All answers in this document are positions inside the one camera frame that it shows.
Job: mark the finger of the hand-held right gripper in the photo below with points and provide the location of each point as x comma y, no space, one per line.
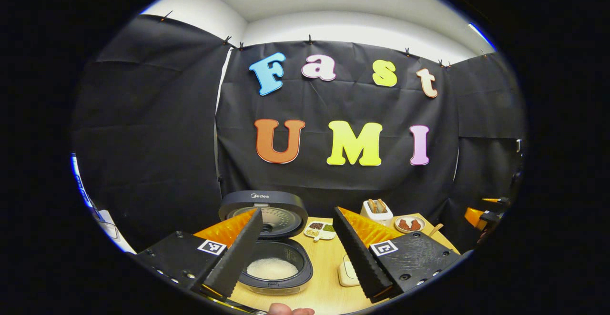
491,219
503,204

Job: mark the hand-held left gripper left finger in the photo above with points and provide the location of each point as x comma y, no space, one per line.
240,253

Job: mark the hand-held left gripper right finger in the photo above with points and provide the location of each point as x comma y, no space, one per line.
357,253

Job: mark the clear rice container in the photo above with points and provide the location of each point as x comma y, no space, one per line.
347,272

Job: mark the white rice heap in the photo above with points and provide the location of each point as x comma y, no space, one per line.
271,268

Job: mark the wooden spoon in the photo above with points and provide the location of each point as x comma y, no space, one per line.
436,230

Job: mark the dark grey rice cooker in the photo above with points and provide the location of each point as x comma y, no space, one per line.
281,200

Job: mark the white toaster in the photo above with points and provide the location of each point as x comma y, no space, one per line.
379,218

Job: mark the white divided bean dish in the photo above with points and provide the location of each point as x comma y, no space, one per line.
320,229

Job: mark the toast slice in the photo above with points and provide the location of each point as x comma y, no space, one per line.
381,205
372,206

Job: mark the reddish brown food piece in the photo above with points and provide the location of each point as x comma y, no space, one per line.
404,224
416,225

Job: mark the small plate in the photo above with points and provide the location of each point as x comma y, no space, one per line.
410,231

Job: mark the black backdrop cloth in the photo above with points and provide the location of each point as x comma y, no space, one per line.
167,138

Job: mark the ceiling light panel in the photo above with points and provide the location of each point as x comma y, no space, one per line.
481,36

